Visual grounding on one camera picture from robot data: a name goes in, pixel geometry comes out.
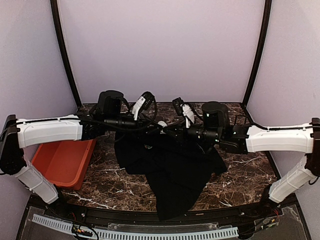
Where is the black t-shirt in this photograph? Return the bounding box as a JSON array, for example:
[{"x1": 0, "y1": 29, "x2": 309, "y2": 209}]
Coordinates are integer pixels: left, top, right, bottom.
[{"x1": 114, "y1": 132, "x2": 227, "y2": 212}]

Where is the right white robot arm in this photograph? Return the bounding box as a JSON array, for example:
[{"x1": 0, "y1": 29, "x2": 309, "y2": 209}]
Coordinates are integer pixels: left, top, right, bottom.
[{"x1": 165, "y1": 97, "x2": 320, "y2": 217}]

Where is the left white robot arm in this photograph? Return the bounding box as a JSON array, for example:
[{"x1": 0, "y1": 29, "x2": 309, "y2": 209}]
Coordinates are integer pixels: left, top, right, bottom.
[{"x1": 0, "y1": 90, "x2": 157, "y2": 218}]

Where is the black display stand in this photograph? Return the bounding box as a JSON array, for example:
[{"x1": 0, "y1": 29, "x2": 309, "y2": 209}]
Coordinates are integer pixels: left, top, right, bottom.
[{"x1": 234, "y1": 115, "x2": 248, "y2": 125}]

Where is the orange plastic bin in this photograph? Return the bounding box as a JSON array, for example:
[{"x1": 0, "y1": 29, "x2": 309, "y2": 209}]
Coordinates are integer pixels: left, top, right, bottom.
[{"x1": 31, "y1": 139, "x2": 97, "y2": 191}]

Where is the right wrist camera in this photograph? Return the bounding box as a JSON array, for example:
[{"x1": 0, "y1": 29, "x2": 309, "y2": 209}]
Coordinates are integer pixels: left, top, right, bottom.
[{"x1": 172, "y1": 97, "x2": 195, "y2": 129}]

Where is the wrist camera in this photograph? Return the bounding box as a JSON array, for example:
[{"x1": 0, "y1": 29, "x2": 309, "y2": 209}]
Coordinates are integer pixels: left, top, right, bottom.
[
  {"x1": 131, "y1": 91, "x2": 155, "y2": 121},
  {"x1": 172, "y1": 97, "x2": 195, "y2": 129}
]

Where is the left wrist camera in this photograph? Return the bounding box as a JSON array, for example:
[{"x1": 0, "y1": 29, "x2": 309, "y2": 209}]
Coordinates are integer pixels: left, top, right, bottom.
[{"x1": 131, "y1": 91, "x2": 155, "y2": 121}]

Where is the black front rail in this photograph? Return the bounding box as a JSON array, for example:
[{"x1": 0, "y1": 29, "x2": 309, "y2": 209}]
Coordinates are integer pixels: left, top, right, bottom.
[{"x1": 27, "y1": 194, "x2": 298, "y2": 228}]

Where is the white slotted cable duct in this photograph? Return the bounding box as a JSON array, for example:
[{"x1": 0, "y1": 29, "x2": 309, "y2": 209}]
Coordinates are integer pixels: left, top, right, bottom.
[{"x1": 32, "y1": 214, "x2": 239, "y2": 240}]

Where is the right black frame post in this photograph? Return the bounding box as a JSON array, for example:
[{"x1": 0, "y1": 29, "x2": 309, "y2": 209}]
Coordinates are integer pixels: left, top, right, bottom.
[{"x1": 242, "y1": 0, "x2": 272, "y2": 108}]

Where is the black frame post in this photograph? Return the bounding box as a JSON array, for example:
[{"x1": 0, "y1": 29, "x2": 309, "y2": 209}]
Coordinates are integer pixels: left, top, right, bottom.
[
  {"x1": 242, "y1": 0, "x2": 272, "y2": 108},
  {"x1": 49, "y1": 0, "x2": 82, "y2": 109}
]

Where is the left black frame post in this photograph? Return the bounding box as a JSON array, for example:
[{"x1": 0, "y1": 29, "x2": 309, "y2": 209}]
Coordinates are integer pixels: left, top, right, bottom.
[{"x1": 49, "y1": 0, "x2": 82, "y2": 109}]

